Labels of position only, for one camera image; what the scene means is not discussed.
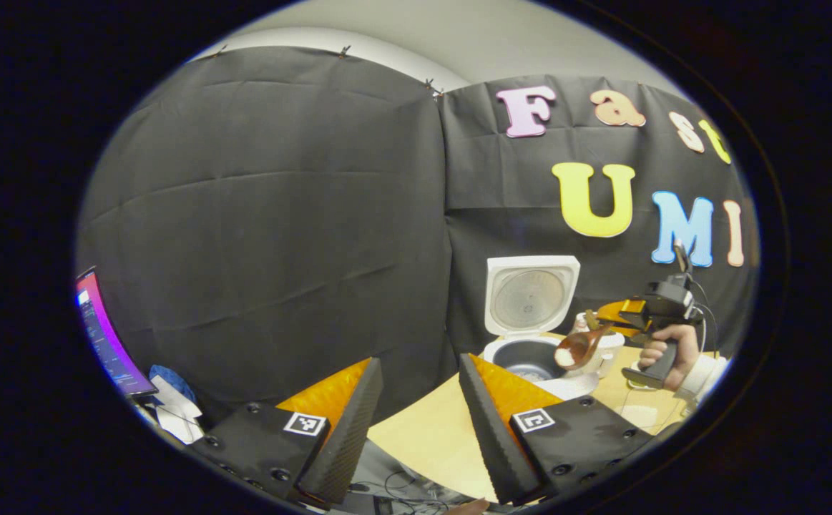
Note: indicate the blue cloth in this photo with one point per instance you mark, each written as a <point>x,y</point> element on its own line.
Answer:
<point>172,378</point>

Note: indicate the crumpled white paper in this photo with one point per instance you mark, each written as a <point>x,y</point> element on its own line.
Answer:
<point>178,418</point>

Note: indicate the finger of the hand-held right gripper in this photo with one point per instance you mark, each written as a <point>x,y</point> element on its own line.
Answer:
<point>627,330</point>
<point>630,309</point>

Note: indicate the computer monitor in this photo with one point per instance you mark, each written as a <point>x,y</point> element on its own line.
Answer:
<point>104,336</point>

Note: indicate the black backdrop cloth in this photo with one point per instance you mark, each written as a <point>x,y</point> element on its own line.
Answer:
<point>280,214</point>

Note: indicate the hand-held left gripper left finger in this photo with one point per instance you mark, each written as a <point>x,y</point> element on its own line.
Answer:
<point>344,443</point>

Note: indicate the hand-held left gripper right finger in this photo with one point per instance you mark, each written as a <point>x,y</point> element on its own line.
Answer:
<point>491,436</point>

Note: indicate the brown wooden spoon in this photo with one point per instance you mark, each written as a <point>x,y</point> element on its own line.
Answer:
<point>580,348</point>

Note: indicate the clear rice container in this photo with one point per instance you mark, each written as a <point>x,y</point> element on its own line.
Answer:
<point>644,415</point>

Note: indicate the white toaster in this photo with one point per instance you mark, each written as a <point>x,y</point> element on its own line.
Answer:
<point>610,350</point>

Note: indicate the white rice cooker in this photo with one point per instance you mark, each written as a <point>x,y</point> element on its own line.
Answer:
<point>530,300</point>

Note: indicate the black cloth clip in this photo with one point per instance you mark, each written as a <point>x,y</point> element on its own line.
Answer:
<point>219,51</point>
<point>344,51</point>
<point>432,87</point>

